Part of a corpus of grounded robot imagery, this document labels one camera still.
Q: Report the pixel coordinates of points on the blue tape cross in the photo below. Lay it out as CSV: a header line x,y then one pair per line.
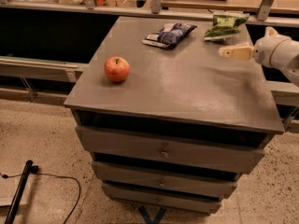
x,y
151,220

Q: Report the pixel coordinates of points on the grey drawer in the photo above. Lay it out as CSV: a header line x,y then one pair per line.
x,y
161,198
151,178
203,155

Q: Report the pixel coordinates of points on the black pole on floor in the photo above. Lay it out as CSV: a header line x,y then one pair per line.
x,y
13,209

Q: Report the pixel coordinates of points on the middle grey drawer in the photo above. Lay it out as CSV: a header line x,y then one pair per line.
x,y
151,178

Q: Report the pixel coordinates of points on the green jalapeno chip bag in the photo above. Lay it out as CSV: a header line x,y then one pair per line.
x,y
224,26

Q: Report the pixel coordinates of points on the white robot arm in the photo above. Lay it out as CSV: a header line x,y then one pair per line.
x,y
291,71

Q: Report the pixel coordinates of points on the red apple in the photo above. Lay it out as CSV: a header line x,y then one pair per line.
x,y
117,69

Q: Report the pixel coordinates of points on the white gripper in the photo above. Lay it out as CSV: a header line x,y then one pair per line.
x,y
267,51

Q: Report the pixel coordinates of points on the grey drawer cabinet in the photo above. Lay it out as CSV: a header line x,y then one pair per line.
x,y
188,94

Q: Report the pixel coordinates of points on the top grey drawer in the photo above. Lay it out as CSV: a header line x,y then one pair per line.
x,y
203,155

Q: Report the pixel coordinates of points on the bottom grey drawer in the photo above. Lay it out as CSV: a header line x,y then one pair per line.
x,y
161,198

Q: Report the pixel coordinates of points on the metal rail frame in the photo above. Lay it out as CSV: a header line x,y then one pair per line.
x,y
270,12

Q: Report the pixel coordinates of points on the blue chip bag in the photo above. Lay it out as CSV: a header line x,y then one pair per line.
x,y
171,35

